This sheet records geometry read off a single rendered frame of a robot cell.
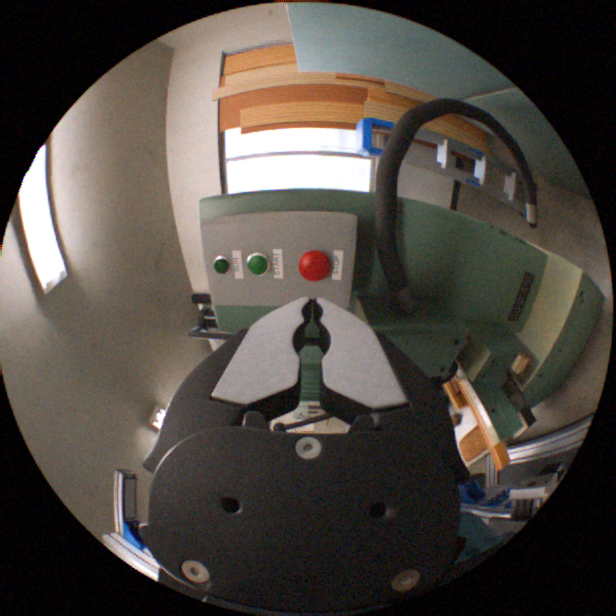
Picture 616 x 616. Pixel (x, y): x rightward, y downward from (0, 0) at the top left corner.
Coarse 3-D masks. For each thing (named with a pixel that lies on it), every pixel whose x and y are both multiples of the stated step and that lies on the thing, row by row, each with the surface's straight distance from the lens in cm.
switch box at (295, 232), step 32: (224, 224) 21; (256, 224) 19; (288, 224) 19; (320, 224) 19; (352, 224) 19; (224, 256) 21; (288, 256) 19; (352, 256) 20; (224, 288) 22; (256, 288) 21; (288, 288) 20; (320, 288) 20
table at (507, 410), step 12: (492, 384) 63; (492, 396) 59; (504, 396) 63; (468, 408) 66; (504, 408) 60; (468, 420) 67; (516, 420) 61; (456, 432) 72; (516, 432) 63; (480, 456) 65
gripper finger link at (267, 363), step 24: (288, 312) 10; (264, 336) 8; (288, 336) 8; (240, 360) 8; (264, 360) 7; (288, 360) 7; (240, 384) 7; (264, 384) 7; (288, 384) 6; (264, 408) 7; (288, 408) 7
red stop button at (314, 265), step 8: (304, 256) 18; (312, 256) 18; (320, 256) 18; (304, 264) 18; (312, 264) 18; (320, 264) 18; (328, 264) 19; (304, 272) 19; (312, 272) 19; (320, 272) 19; (328, 272) 19; (312, 280) 19
